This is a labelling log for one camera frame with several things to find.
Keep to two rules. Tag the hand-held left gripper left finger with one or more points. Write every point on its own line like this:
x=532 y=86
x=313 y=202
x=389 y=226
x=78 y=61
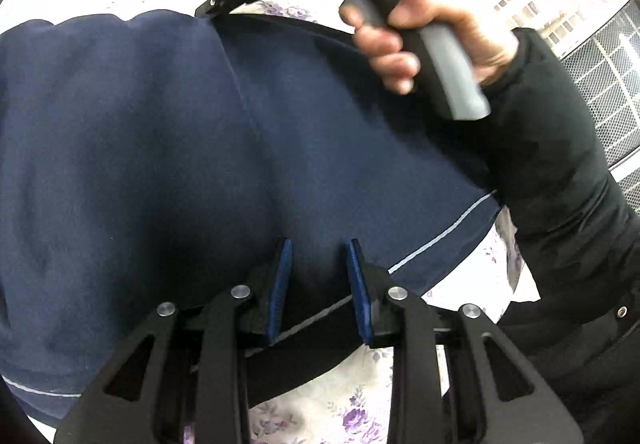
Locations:
x=278 y=294

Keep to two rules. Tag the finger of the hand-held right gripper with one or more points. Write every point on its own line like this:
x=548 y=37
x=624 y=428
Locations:
x=212 y=9

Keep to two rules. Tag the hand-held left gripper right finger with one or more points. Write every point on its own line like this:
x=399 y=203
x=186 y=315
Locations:
x=361 y=294

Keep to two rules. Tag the navy blue pants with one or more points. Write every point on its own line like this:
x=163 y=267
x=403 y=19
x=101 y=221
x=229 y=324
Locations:
x=200 y=139

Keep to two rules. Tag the person's right forearm black sleeve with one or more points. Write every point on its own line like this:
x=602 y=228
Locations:
x=540 y=144

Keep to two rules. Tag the person's right hand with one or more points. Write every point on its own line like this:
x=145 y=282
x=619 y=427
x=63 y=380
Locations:
x=440 y=31

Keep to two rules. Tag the floral bed sheet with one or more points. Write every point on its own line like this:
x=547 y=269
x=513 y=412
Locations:
x=340 y=404

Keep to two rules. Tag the person's black jacket torso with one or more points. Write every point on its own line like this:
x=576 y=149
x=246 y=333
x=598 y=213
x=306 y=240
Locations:
x=575 y=364

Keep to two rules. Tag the white lattice window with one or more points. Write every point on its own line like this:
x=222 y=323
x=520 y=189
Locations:
x=607 y=74

